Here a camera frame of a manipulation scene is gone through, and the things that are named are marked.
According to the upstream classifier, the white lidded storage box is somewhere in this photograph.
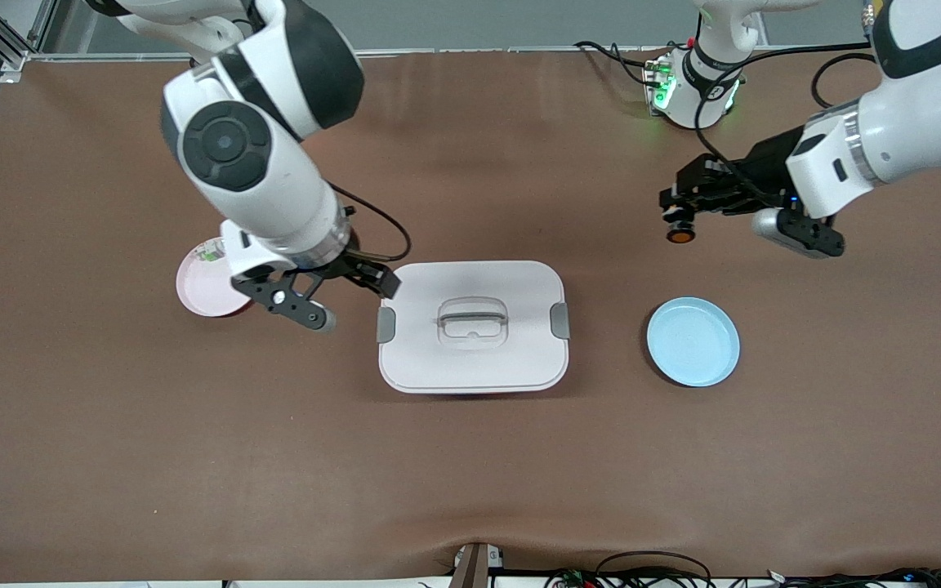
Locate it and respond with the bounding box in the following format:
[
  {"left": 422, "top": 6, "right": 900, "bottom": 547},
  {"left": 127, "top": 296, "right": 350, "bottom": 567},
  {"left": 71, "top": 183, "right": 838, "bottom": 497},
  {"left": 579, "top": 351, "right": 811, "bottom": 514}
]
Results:
[{"left": 377, "top": 261, "right": 571, "bottom": 395}]

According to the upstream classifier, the pink round plate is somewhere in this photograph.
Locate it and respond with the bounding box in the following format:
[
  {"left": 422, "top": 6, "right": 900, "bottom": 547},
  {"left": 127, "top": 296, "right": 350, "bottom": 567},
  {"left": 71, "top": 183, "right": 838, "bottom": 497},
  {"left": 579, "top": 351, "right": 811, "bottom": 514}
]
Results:
[{"left": 176, "top": 237, "right": 256, "bottom": 318}]

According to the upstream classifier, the light blue round plate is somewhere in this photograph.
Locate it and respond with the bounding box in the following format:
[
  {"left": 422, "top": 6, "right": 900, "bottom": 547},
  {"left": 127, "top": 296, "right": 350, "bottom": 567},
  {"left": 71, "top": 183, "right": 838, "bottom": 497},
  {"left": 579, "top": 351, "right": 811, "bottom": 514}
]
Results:
[{"left": 646, "top": 296, "right": 741, "bottom": 388}]

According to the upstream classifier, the brown table mat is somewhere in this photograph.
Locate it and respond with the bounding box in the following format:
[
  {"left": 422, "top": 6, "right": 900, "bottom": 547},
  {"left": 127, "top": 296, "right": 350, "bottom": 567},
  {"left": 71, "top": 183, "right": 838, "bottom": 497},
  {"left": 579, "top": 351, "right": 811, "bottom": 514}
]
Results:
[{"left": 0, "top": 47, "right": 941, "bottom": 585}]

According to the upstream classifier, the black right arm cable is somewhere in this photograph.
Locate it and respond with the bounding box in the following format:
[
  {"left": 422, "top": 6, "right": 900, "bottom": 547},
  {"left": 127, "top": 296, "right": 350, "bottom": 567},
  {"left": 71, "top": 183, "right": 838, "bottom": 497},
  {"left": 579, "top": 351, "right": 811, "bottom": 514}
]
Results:
[{"left": 328, "top": 184, "right": 413, "bottom": 264}]

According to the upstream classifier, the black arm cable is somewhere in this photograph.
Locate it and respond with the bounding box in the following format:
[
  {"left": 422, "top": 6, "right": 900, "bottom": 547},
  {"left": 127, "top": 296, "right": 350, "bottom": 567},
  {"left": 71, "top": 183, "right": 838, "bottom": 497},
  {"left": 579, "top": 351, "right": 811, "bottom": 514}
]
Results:
[
  {"left": 328, "top": 184, "right": 413, "bottom": 264},
  {"left": 695, "top": 41, "right": 880, "bottom": 205}
]

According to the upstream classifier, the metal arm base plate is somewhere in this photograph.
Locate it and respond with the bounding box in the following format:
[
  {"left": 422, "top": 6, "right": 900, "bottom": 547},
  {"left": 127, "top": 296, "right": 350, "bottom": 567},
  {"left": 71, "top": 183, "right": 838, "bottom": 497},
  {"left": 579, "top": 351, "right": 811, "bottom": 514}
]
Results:
[{"left": 642, "top": 53, "right": 745, "bottom": 115}]

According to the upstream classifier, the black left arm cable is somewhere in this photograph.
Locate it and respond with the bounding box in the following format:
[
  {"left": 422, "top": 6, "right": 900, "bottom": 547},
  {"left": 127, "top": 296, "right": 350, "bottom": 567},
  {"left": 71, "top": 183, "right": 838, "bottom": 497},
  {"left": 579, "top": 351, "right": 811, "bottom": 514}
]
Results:
[{"left": 695, "top": 41, "right": 880, "bottom": 205}]

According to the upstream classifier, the black base cable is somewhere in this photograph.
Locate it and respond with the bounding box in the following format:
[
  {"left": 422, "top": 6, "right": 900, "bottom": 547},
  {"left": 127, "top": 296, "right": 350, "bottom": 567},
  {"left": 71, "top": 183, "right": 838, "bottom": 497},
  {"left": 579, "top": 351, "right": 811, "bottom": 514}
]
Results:
[{"left": 575, "top": 39, "right": 667, "bottom": 87}]

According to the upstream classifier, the silver table edge rail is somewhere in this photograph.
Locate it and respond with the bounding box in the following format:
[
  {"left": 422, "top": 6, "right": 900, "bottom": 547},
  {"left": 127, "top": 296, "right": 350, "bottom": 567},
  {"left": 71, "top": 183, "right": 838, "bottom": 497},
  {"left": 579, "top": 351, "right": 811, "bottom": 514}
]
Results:
[{"left": 0, "top": 45, "right": 941, "bottom": 65}]

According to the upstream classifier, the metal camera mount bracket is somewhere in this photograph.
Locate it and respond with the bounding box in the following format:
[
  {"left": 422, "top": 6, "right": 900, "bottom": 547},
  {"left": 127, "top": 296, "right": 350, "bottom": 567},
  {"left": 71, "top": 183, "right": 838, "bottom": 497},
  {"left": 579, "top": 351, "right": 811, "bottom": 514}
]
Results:
[{"left": 448, "top": 541, "right": 506, "bottom": 588}]

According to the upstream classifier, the black looped cable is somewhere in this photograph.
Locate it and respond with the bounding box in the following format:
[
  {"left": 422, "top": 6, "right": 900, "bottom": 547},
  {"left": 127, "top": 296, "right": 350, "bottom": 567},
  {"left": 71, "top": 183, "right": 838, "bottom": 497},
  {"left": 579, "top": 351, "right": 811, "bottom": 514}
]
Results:
[{"left": 595, "top": 551, "right": 712, "bottom": 588}]

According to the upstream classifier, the tangled black cable bundle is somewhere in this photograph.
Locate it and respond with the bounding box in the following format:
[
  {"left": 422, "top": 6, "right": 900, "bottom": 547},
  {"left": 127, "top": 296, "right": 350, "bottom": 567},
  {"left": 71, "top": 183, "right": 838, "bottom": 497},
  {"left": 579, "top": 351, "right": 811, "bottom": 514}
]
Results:
[{"left": 544, "top": 565, "right": 941, "bottom": 588}]

